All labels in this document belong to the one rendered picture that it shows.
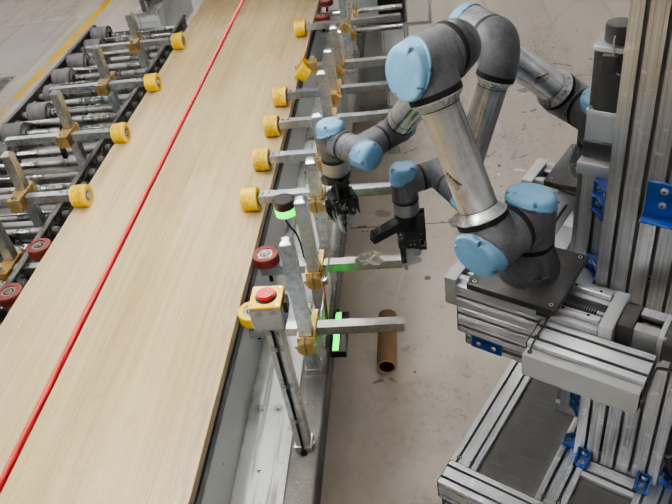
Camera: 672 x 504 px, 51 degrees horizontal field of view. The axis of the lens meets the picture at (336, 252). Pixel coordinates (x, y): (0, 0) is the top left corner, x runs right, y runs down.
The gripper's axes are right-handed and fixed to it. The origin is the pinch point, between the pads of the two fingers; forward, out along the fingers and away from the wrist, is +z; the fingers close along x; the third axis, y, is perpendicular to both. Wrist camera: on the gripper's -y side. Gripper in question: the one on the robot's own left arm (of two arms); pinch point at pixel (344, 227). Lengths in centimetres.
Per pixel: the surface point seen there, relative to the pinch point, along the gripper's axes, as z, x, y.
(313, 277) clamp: 11.9, -12.4, 3.5
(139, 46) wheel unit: 3, -50, -204
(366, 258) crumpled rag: 12.2, 4.7, 1.5
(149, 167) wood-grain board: 8, -55, -82
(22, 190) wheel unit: 1, -99, -76
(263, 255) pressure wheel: 8.1, -24.5, -8.7
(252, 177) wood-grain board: 8, -19, -56
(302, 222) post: -6.5, -12.0, 1.1
